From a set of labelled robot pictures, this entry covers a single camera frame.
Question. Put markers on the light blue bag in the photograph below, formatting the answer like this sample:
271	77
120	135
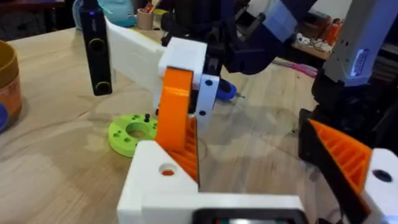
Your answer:
119	12

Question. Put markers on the brown orange tub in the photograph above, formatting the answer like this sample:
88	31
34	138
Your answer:
9	81

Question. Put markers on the green disc with holes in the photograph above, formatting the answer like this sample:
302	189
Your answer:
121	137

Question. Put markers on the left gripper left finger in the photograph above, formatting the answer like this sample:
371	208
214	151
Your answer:
146	174

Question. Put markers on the cluttered side table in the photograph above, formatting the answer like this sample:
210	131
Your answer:
311	51

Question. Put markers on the small black screw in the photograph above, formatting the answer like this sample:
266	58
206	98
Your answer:
146	118

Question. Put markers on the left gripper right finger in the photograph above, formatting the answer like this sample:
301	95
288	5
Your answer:
381	193

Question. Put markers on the blue electric screwdriver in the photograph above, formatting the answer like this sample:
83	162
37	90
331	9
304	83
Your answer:
226	90

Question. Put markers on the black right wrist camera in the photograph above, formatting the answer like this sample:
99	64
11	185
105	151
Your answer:
97	53

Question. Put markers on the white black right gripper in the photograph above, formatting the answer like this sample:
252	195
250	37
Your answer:
133	56

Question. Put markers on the brown cup with pens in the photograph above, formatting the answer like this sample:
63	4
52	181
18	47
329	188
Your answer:
145	20

